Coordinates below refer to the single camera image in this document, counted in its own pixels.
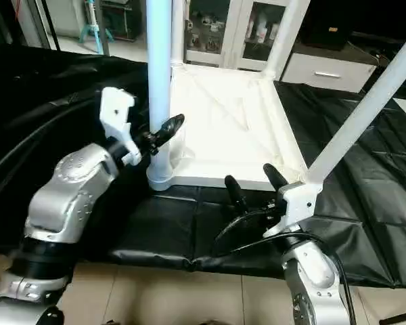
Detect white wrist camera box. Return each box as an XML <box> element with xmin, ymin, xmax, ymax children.
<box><xmin>264</xmin><ymin>180</ymin><xmax>323</xmax><ymax>238</ymax></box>
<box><xmin>98</xmin><ymin>87</ymin><xmax>143</xmax><ymax>167</ymax></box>

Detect white glass door cabinet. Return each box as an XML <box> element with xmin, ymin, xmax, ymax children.
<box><xmin>183</xmin><ymin>0</ymin><xmax>288</xmax><ymax>72</ymax></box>

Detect white plastic table top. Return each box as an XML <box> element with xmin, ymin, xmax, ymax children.
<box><xmin>148</xmin><ymin>62</ymin><xmax>311</xmax><ymax>194</ymax></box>

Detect storage rack with items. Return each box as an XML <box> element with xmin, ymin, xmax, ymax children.
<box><xmin>81</xmin><ymin>0</ymin><xmax>146</xmax><ymax>43</ymax></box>

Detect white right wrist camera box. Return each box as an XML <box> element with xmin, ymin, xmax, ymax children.
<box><xmin>264</xmin><ymin>180</ymin><xmax>323</xmax><ymax>238</ymax></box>

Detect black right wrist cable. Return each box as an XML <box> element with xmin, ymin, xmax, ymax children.
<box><xmin>212</xmin><ymin>209</ymin><xmax>358</xmax><ymax>325</ymax></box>

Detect white drawer unit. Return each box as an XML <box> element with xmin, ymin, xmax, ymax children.
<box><xmin>281</xmin><ymin>51</ymin><xmax>381</xmax><ymax>94</ymax></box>

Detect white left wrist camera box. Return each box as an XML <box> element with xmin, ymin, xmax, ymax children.
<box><xmin>98</xmin><ymin>87</ymin><xmax>143</xmax><ymax>167</ymax></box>

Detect black work mat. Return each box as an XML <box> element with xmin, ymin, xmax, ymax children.
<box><xmin>0</xmin><ymin>44</ymin><xmax>406</xmax><ymax>290</ymax></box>

